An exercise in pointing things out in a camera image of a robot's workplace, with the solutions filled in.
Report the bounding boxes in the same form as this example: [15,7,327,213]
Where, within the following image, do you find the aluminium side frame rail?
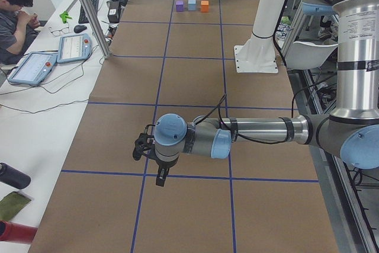
[301,0,379,253]

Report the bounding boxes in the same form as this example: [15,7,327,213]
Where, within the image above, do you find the orange foam block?
[200,0,209,13]

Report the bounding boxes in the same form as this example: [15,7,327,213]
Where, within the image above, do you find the seated person in grey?
[1,0,40,65]

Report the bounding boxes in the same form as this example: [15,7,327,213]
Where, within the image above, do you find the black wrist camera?
[132,124,156,161]

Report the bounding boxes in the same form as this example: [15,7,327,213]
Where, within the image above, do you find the near blue teach pendant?
[8,52,57,86]

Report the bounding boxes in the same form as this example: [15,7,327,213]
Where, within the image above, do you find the black water bottle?
[1,162,31,190]

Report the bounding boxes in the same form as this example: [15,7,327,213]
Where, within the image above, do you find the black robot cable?
[192,81,338,145]

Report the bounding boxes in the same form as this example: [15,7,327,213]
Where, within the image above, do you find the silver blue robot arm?
[149,0,378,186]

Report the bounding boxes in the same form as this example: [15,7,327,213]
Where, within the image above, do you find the green cloth pouch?
[0,191,31,221]

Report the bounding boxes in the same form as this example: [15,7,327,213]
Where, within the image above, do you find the black power adapter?
[107,1,121,23]

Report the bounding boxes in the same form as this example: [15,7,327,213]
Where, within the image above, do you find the far blue teach pendant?
[57,33,92,63]

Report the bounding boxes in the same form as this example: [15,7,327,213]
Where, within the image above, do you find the light blue foam block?
[188,0,197,11]

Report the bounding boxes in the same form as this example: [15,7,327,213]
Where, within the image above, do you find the blue tape grid lines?
[60,0,319,253]

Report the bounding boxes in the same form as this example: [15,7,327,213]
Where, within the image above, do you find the eyeglasses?
[49,27,70,37]

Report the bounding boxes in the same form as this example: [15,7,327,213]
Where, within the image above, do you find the aluminium frame post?
[79,0,111,59]

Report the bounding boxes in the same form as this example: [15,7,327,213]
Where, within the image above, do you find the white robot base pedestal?
[234,0,287,73]

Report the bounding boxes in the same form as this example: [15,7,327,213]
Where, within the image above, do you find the purple foam block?
[175,0,185,12]

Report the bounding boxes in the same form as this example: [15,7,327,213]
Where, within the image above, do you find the white plastic chair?
[281,40,338,70]

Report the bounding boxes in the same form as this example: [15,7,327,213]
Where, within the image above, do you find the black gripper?
[156,158,178,187]

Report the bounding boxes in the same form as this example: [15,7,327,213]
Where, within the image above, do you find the blue teach pendant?
[57,33,92,63]
[8,52,57,86]

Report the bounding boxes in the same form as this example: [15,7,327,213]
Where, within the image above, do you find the green plastic toy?
[59,11,72,24]

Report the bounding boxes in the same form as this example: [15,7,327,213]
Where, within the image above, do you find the red bottle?
[1,220,38,244]

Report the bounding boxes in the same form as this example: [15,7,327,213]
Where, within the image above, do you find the black keyboard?
[78,0,100,24]

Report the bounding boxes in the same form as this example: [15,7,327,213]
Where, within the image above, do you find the black computer mouse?
[73,24,87,34]

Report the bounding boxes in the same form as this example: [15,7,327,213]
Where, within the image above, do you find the brown paper table cover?
[28,0,341,253]

